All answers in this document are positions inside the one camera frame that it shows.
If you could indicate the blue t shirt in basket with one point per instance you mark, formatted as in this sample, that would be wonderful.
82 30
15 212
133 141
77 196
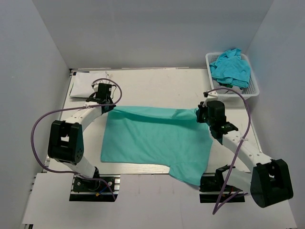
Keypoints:
230 68

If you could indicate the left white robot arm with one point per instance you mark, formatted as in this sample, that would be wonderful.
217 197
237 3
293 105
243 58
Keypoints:
66 144

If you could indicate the grey shirt in basket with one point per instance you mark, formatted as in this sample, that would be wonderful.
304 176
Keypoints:
226 86

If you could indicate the folded white t shirt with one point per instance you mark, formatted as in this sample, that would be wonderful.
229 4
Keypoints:
82 86

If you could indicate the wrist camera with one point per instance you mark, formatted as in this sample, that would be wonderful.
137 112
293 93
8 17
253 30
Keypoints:
95 85
210 94

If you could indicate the green t shirt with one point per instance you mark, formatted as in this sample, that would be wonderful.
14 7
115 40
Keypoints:
161 136

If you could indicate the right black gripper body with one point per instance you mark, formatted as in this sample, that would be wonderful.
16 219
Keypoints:
200 115

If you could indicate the white plastic basket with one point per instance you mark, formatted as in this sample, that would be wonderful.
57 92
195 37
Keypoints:
251 91

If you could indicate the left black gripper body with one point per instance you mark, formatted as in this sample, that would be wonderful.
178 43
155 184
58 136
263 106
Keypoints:
108 107

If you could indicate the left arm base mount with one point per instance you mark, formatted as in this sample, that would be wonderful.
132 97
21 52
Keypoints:
83 190

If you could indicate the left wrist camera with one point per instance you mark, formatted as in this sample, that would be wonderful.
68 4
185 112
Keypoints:
95 85

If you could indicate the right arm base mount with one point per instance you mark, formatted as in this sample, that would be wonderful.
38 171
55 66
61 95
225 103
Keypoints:
210 186

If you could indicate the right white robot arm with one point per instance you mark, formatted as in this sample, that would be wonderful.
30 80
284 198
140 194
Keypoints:
268 180

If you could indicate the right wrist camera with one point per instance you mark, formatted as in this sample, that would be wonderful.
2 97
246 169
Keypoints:
210 94

